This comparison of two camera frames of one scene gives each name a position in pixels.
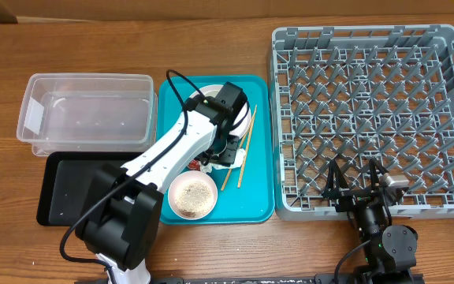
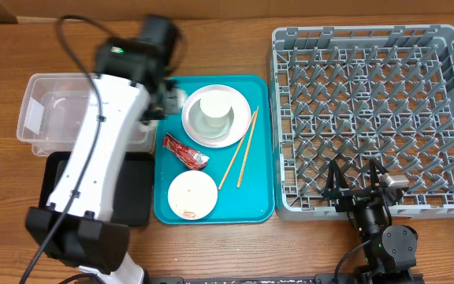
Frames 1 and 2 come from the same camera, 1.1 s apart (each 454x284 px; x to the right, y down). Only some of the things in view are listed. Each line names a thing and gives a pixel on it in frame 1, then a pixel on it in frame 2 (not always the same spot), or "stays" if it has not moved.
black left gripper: (229, 156) -> (171, 106)
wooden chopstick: (247, 149) stays
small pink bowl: (192, 195) stays
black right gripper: (351, 196) stays
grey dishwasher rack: (405, 95) stays
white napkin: (240, 157) -> (181, 97)
